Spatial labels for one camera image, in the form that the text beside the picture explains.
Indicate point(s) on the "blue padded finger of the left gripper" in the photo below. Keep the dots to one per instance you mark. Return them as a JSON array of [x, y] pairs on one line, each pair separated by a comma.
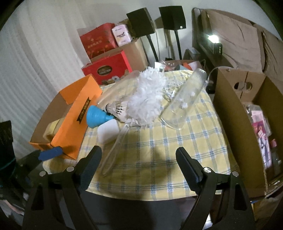
[[50, 153]]

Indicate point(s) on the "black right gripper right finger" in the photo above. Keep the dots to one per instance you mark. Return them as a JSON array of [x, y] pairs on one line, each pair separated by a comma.
[[222, 195]]

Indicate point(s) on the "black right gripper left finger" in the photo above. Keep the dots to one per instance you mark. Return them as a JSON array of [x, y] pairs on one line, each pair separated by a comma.
[[43, 211]]

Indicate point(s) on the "teal collapsible silicone funnel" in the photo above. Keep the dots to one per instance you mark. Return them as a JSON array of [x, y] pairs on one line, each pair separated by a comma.
[[95, 116]]

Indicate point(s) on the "white feather shuttlecock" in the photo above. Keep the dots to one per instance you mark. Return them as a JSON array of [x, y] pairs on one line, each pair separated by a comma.
[[118, 109]]

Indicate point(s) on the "white fluffy duster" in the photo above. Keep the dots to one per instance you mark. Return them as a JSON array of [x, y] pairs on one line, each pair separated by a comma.
[[144, 106]]

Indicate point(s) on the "yellow sponge block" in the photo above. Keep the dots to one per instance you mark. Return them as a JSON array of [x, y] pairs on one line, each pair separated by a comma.
[[52, 129]]

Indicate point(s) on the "orange cardboard box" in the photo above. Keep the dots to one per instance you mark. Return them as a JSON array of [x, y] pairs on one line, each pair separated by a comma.
[[71, 104]]

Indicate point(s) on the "white rectangular eraser block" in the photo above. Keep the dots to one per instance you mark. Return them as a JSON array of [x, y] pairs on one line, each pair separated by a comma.
[[108, 131]]

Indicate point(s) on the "pink packaged items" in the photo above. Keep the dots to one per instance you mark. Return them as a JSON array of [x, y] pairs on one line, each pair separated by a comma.
[[266, 140]]

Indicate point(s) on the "yellow plaid tablecloth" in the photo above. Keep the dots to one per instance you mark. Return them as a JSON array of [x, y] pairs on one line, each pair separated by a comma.
[[146, 167]]

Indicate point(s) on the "clear plastic tube right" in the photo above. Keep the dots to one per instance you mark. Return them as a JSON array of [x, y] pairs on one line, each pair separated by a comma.
[[177, 112]]

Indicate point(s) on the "red collection gift box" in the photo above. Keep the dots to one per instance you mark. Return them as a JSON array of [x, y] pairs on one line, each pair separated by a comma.
[[109, 68]]

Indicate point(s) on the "large open cardboard box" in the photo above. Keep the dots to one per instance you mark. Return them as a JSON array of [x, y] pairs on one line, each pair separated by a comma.
[[233, 89]]

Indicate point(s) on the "red patterned gift bag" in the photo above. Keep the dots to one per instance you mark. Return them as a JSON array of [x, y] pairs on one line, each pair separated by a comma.
[[99, 40]]

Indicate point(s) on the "brown cardboard box rear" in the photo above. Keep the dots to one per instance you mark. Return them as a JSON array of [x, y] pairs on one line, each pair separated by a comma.
[[134, 50]]

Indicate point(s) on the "white pink tissue pack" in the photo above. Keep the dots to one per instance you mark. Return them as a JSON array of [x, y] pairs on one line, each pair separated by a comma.
[[121, 34]]

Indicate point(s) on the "clutter box with plastic bags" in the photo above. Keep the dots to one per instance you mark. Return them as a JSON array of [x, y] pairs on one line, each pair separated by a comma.
[[176, 65]]

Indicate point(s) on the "bright lamp device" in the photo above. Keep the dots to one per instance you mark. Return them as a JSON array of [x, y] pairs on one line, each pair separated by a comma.
[[212, 43]]

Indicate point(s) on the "brown bed headboard cushion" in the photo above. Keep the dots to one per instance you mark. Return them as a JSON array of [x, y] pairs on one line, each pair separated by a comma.
[[246, 45]]

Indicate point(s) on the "black speaker right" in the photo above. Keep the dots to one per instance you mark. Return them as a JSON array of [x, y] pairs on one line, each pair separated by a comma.
[[173, 18]]

